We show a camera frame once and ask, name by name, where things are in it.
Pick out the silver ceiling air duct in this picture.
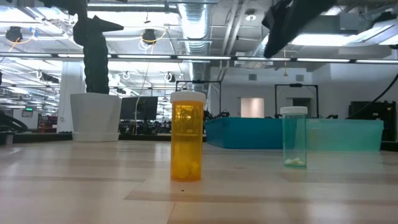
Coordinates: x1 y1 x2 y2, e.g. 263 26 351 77
177 0 213 91

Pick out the white hexagonal plant pot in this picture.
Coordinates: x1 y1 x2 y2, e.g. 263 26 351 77
70 92 123 143

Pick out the black metal gantry frame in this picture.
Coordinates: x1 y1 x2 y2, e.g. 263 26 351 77
175 80 222 119
274 83 320 119

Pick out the black equipment cabinet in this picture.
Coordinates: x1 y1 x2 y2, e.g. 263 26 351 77
348 100 398 141

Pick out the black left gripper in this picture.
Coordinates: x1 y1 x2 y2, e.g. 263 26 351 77
45 0 124 47

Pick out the small orange pill bottle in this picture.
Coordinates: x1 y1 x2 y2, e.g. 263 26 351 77
169 90 207 182

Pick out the teal plastic bin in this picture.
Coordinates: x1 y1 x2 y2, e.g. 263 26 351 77
306 118 385 152

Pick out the white building column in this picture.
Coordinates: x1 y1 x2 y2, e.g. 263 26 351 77
57 60 85 134

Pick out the black computer monitor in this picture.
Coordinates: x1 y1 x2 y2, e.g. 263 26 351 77
119 96 159 121

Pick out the black ceiling-hung device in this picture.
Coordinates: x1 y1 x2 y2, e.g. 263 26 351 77
5 26 24 43
142 28 157 45

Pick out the green cactus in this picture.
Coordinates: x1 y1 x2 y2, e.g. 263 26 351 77
83 43 110 95

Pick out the blue plastic bin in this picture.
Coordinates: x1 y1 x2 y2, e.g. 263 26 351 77
204 116 285 150

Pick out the bright ceiling light panel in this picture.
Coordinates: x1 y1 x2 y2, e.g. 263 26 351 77
290 24 398 47

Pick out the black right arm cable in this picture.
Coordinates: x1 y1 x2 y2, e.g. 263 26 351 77
346 73 398 120

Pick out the small green pill bottle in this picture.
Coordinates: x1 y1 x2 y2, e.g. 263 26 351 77
280 106 308 169

